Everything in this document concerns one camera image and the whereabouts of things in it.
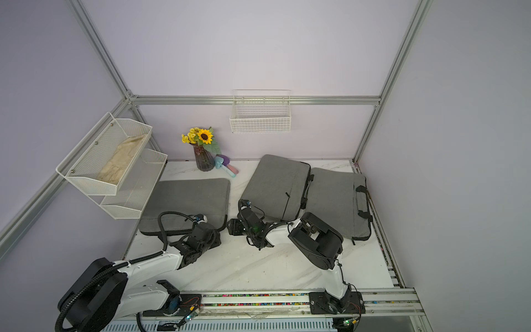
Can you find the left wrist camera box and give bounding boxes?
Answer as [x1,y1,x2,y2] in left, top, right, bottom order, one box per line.
[192,214,207,224]

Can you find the light blue toy shovel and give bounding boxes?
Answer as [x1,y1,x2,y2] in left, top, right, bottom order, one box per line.
[214,155,237,178]

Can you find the grey laptop bag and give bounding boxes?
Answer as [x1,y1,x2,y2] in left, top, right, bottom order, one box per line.
[241,154,311,221]
[306,168,373,242]
[138,178,230,236]

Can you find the white two-tier mesh shelf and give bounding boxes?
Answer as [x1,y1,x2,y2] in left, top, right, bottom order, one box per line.
[56,113,167,219]

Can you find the dark glass vase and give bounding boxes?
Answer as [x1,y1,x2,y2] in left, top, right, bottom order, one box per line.
[192,145,215,172]

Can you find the purple toy shovel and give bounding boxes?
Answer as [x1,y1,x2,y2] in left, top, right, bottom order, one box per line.
[214,154,239,175]

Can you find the aluminium frame rails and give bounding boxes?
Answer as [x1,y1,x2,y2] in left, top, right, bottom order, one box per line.
[0,0,436,332]

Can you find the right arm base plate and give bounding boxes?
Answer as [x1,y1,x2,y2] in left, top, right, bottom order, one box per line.
[308,291,366,315]

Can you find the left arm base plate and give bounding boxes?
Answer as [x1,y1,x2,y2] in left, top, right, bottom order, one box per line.
[142,293,202,317]

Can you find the beige cloth in shelf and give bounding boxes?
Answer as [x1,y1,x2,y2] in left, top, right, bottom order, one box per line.
[97,134,147,185]

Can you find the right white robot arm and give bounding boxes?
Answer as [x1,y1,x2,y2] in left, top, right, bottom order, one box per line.
[228,205,352,308]

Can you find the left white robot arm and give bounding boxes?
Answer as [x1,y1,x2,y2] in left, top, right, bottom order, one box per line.
[55,215,221,331]

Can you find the yellow artificial sunflowers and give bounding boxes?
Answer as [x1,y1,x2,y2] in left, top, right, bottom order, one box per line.
[181,127,221,155]

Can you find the white wire wall basket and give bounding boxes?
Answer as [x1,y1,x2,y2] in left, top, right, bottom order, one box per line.
[230,89,292,134]

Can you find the black corrugated cable conduit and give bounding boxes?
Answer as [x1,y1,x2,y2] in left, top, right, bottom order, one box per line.
[54,210,200,332]

